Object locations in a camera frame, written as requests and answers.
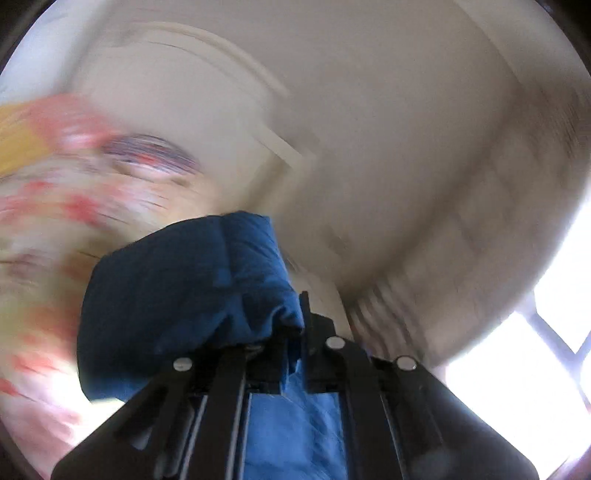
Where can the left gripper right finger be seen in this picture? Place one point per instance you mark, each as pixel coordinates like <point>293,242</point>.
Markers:
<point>398,420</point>

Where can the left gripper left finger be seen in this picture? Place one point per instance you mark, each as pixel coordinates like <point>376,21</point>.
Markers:
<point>182,425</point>

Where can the blue padded winter jacket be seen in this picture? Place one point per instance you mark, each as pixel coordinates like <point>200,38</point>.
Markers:
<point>217,280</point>

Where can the floral bed sheet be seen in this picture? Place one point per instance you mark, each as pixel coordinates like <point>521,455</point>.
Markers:
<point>63,206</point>

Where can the patterned red blue pillow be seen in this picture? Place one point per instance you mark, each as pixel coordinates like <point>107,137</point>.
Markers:
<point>149,157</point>

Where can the white wooden headboard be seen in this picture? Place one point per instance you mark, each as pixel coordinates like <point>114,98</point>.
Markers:
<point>208,96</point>

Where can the window frame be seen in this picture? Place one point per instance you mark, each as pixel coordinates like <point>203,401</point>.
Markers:
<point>571,360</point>

